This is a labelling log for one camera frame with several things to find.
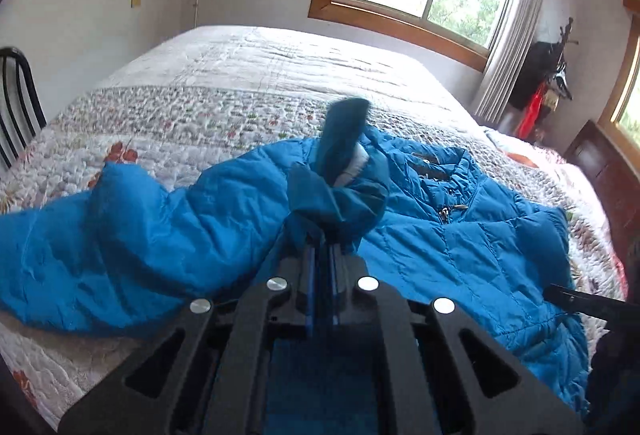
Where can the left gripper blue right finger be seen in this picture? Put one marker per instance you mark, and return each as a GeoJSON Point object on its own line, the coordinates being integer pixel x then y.
{"type": "Point", "coordinates": [435, 370]}

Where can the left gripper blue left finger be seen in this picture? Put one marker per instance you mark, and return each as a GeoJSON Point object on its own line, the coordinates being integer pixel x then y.
{"type": "Point", "coordinates": [207, 371]}

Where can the blue puffer jacket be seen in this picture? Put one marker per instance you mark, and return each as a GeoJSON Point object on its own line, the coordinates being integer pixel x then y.
{"type": "Point", "coordinates": [120, 259]}

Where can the dark wooden cabinet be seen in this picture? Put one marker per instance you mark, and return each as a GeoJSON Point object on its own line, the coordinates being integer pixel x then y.
{"type": "Point", "coordinates": [615, 182]}

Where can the red hanging garment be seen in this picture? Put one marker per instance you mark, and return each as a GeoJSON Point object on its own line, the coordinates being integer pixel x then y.
{"type": "Point", "coordinates": [531, 112]}

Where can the black coat rack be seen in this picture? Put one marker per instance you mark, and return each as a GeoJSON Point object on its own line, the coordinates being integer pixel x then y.
{"type": "Point", "coordinates": [544, 63]}

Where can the floral quilted bedspread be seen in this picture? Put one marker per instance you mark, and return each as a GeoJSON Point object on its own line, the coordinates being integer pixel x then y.
{"type": "Point", "coordinates": [217, 92]}

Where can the grey window curtain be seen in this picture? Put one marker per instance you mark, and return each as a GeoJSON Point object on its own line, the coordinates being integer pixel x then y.
{"type": "Point", "coordinates": [506, 59]}

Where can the black metal chair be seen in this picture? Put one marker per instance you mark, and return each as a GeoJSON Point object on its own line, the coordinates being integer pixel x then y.
{"type": "Point", "coordinates": [22, 115]}

